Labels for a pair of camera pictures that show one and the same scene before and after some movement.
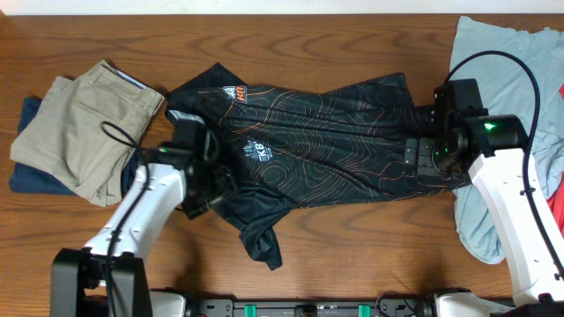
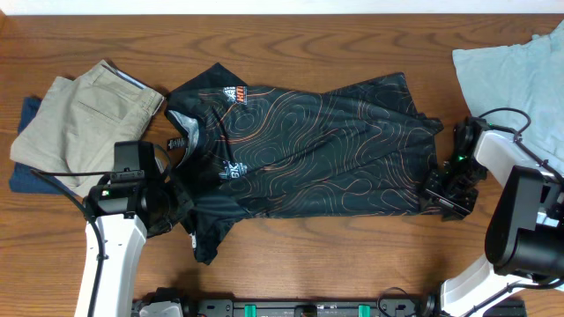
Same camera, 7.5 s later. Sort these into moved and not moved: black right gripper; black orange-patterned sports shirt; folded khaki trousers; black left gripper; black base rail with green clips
Moved: black right gripper; black orange-patterned sports shirt; black left gripper
Not moved: black base rail with green clips; folded khaki trousers
